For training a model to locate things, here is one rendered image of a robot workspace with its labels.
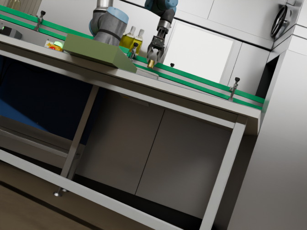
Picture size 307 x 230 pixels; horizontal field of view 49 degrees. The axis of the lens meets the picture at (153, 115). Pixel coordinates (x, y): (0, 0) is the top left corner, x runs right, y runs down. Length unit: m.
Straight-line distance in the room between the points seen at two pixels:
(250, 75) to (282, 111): 0.47
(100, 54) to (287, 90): 1.10
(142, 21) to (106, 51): 0.95
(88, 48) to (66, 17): 1.02
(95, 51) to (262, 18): 1.38
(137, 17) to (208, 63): 0.58
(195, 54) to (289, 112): 0.74
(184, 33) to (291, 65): 0.74
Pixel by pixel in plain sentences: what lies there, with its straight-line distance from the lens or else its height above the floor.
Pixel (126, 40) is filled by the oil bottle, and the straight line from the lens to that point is 2.21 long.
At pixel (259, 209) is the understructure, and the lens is 2.04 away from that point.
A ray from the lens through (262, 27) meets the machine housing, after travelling 2.52.
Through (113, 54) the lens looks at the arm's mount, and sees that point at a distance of 1.46.
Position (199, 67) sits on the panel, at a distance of 2.33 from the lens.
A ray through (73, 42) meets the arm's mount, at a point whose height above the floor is 0.79.
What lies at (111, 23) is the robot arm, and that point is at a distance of 1.67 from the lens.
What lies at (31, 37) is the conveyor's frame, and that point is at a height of 0.84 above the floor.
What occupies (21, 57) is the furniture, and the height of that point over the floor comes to 0.67.
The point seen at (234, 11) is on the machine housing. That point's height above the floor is 1.52.
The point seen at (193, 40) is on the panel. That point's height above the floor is 1.22.
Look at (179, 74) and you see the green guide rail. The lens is 2.14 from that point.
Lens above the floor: 0.52
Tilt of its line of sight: 3 degrees up
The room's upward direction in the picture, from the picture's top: 19 degrees clockwise
